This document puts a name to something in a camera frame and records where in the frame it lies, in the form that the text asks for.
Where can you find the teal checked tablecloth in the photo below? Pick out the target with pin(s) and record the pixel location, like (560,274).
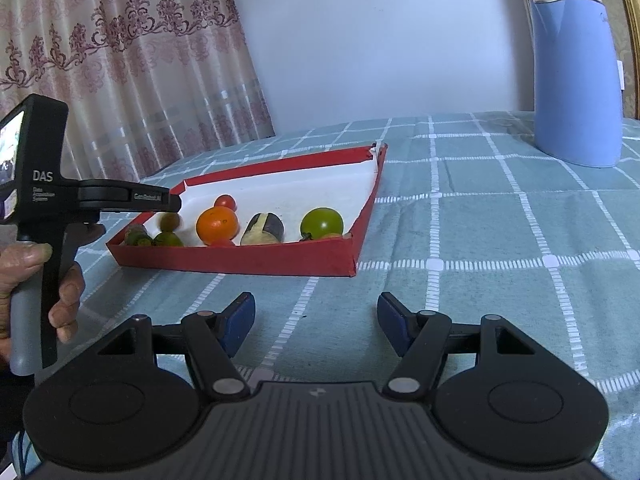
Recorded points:
(475,235)

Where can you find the dark olive fruit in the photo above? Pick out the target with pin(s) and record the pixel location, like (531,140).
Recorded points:
(170,221)

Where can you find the dark eggplant piece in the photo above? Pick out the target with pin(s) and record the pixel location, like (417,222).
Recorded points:
(265,227)

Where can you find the small red tomato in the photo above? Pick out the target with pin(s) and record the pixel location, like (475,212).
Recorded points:
(225,202)

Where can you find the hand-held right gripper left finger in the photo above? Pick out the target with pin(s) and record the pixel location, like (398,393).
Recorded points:
(237,322)

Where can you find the orange tomato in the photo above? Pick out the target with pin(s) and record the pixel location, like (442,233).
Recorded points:
(216,225)

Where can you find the pink patterned curtain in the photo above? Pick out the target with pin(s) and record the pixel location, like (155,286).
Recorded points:
(125,60)

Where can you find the small green tomato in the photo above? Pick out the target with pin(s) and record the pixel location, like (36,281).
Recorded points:
(167,239)

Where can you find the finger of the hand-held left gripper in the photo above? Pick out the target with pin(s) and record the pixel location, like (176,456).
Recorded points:
(160,200)

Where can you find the person's left hand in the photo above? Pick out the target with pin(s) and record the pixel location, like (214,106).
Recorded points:
(67,305)

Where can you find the red cardboard box tray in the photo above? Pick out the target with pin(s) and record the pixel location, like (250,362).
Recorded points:
(250,260)

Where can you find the large green tomato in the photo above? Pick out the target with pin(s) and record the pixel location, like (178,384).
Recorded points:
(322,221)

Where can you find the green oblong fruit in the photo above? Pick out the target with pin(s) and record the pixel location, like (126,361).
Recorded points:
(136,236)

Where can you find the blue electric kettle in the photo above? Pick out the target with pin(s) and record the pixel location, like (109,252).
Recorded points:
(575,85)

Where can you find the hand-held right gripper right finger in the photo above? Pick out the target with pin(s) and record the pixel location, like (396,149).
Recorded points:
(394,321)

